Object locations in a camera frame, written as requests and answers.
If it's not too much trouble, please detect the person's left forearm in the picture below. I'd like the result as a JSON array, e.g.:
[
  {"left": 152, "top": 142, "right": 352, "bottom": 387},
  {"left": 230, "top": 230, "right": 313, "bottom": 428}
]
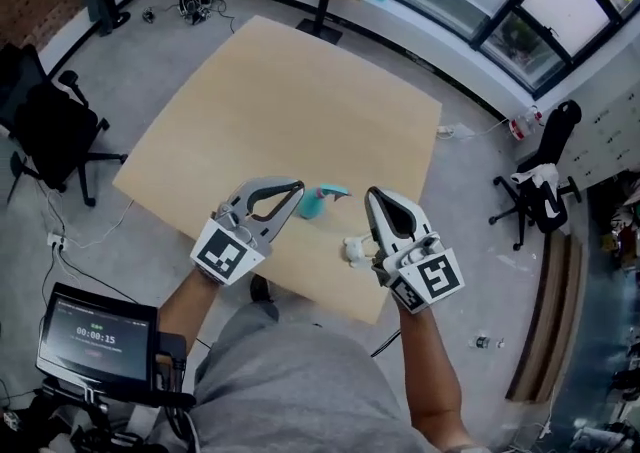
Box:
[{"left": 157, "top": 265, "right": 220, "bottom": 367}]

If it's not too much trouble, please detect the black looped cable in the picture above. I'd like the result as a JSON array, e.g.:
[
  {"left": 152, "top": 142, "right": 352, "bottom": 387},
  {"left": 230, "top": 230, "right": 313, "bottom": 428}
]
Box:
[{"left": 369, "top": 328, "right": 404, "bottom": 358}]

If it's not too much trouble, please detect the white cable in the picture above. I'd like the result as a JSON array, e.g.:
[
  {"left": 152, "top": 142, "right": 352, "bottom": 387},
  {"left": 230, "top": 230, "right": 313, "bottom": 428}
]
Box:
[
  {"left": 44, "top": 188, "right": 136, "bottom": 250},
  {"left": 469, "top": 118, "right": 516, "bottom": 138}
]

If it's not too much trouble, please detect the white cloth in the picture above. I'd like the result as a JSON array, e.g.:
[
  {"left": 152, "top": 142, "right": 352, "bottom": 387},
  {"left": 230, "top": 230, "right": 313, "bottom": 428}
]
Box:
[{"left": 509, "top": 163, "right": 559, "bottom": 188}]

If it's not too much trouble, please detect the white locker cabinet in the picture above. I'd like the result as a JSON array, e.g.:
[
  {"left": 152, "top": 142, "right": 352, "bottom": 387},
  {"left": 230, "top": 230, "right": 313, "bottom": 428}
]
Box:
[{"left": 514, "top": 90, "right": 640, "bottom": 192}]

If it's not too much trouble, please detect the black camera rig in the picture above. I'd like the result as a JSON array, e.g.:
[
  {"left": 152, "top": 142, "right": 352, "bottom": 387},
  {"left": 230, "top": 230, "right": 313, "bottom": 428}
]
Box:
[{"left": 0, "top": 333, "right": 196, "bottom": 453}]

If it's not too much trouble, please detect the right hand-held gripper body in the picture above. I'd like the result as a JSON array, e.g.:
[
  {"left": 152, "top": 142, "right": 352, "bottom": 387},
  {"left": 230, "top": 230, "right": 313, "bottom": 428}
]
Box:
[{"left": 370, "top": 233, "right": 466, "bottom": 315}]

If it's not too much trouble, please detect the person's left black shoe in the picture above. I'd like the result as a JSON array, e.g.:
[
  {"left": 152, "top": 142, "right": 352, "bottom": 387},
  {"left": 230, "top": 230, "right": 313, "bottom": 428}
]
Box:
[{"left": 249, "top": 274, "right": 275, "bottom": 304}]

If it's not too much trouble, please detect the person's left grey trouser leg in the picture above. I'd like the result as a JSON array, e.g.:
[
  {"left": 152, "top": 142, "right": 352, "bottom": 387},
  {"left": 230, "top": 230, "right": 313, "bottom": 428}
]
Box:
[{"left": 217, "top": 300, "right": 281, "bottom": 347}]

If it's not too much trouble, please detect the person's grey shirt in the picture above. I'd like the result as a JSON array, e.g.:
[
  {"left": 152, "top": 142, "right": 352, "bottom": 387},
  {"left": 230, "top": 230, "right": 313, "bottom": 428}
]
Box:
[{"left": 192, "top": 315, "right": 451, "bottom": 453}]

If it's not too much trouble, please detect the cluttered storage shelf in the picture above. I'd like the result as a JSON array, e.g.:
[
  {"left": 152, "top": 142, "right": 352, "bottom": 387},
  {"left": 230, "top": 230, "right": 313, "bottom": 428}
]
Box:
[{"left": 589, "top": 170, "right": 640, "bottom": 272}]

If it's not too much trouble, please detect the teal spray bottle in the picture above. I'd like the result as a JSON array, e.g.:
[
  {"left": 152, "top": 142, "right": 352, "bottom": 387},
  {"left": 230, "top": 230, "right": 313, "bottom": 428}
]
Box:
[{"left": 298, "top": 186, "right": 329, "bottom": 221}]

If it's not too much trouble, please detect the black high-back office chair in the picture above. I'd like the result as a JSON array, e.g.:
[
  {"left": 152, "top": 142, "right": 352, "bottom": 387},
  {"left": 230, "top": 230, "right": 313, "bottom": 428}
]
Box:
[{"left": 0, "top": 43, "right": 129, "bottom": 207}]

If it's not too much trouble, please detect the black floor cable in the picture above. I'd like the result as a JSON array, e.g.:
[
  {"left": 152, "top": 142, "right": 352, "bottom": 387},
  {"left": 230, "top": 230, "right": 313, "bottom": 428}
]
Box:
[{"left": 37, "top": 245, "right": 141, "bottom": 337}]

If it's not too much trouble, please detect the stack of wooden planks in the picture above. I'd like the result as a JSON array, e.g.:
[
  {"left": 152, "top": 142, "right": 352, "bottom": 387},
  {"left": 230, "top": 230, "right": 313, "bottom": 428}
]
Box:
[{"left": 505, "top": 230, "right": 584, "bottom": 403}]

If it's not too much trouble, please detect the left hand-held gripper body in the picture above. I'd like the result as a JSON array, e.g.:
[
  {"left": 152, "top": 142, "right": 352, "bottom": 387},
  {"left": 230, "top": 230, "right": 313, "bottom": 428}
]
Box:
[{"left": 189, "top": 199, "right": 275, "bottom": 287}]

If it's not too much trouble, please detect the clear jug with red label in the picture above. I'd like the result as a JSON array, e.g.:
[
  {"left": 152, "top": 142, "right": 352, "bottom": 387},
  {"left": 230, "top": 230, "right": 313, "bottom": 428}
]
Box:
[{"left": 508, "top": 105, "right": 544, "bottom": 141}]

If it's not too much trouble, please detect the black monitor screen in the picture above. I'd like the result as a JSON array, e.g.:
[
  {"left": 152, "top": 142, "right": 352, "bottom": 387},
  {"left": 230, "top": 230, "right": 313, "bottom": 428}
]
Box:
[{"left": 35, "top": 282, "right": 160, "bottom": 385}]

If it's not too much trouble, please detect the person's right forearm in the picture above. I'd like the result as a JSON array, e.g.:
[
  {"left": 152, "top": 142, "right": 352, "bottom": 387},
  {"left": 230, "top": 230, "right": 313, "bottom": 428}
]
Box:
[{"left": 398, "top": 308, "right": 469, "bottom": 450}]

